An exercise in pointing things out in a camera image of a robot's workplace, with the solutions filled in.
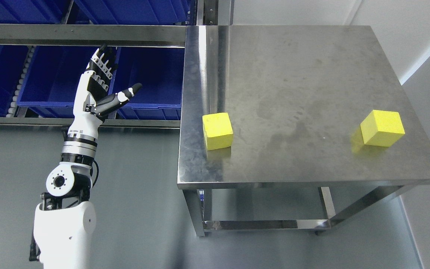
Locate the blue bin upper middle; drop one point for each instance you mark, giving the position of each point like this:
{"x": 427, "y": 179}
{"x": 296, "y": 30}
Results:
{"x": 136, "y": 12}

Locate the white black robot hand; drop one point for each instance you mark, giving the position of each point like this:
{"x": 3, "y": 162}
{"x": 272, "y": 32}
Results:
{"x": 93, "y": 103}

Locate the blue bin lower middle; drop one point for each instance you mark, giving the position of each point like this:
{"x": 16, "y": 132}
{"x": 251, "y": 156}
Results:
{"x": 50, "y": 84}

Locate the stainless steel table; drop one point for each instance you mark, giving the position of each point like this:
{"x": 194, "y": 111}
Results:
{"x": 295, "y": 95}

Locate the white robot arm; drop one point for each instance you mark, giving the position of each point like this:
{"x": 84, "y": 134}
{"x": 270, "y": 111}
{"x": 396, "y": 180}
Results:
{"x": 65, "y": 219}

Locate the blue bin lower right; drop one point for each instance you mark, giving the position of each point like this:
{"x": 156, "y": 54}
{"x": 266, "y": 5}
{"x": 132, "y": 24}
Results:
{"x": 161, "y": 73}

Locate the yellow foam block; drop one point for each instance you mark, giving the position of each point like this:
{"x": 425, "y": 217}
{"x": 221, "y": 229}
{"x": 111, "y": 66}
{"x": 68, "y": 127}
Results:
{"x": 217, "y": 131}
{"x": 382, "y": 128}

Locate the steel shelf rack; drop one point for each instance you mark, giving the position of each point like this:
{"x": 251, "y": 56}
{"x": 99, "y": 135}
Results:
{"x": 204, "y": 12}

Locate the blue bin upper left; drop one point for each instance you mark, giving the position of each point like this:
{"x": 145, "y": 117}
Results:
{"x": 32, "y": 11}

